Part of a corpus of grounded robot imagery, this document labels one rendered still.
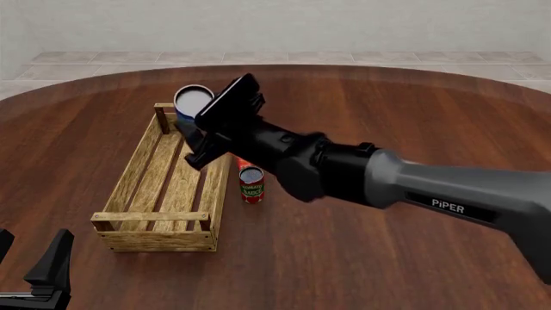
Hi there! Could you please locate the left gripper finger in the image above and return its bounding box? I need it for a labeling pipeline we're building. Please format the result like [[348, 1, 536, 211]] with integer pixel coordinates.
[[22, 227, 76, 289], [0, 227, 15, 262]]

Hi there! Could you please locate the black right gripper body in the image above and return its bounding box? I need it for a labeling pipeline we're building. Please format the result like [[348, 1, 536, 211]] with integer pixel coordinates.
[[184, 91, 266, 171]]

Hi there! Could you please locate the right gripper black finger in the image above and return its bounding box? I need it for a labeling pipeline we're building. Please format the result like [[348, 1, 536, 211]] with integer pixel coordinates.
[[174, 121, 206, 151]]

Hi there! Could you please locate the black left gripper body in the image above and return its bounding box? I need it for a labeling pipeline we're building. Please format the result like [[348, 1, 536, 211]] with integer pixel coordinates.
[[0, 285, 72, 310]]

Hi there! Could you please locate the blue tin with white lid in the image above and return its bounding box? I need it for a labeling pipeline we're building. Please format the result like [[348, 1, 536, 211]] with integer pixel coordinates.
[[173, 84, 216, 131]]

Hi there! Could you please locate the wooden slat tray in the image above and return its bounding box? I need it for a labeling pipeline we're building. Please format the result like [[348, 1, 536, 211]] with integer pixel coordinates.
[[90, 102, 234, 253]]

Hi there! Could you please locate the flat black plate on stalk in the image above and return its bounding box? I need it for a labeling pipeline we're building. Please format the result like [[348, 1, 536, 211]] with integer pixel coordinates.
[[193, 72, 262, 132]]

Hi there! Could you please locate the red tomato sauce tin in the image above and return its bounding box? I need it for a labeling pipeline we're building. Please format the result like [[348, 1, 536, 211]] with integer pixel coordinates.
[[234, 156, 266, 206]]

